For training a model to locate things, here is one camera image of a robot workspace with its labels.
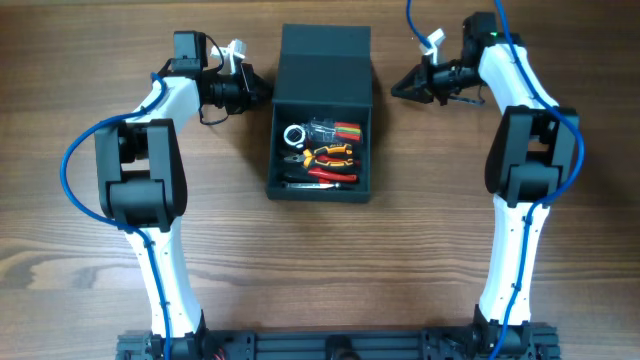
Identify black white tape measure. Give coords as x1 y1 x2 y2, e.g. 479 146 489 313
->
283 124 307 150

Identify dark green box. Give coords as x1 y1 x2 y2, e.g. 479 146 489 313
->
266 24 373 203

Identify clear screwdriver set case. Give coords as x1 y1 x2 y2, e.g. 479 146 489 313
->
304 119 363 143

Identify orange black pliers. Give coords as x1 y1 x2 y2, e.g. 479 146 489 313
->
284 143 356 171

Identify silver combination wrench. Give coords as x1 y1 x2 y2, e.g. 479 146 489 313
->
281 181 343 190

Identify red handled snips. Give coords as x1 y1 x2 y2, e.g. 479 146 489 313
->
303 155 358 183

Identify black red screwdriver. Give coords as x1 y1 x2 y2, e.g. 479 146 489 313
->
282 172 317 183

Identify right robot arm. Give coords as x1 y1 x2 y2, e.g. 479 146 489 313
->
391 11 585 359

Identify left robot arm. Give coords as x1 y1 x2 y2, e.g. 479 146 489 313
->
94 31 272 359

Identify right blue cable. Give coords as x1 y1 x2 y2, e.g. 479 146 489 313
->
404 0 586 360

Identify blue cable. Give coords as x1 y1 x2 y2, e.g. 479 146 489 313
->
404 0 586 360
59 72 174 360

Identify left blue cable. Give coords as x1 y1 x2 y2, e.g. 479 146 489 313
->
59 72 174 360

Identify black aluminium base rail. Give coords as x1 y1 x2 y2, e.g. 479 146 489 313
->
115 325 562 360

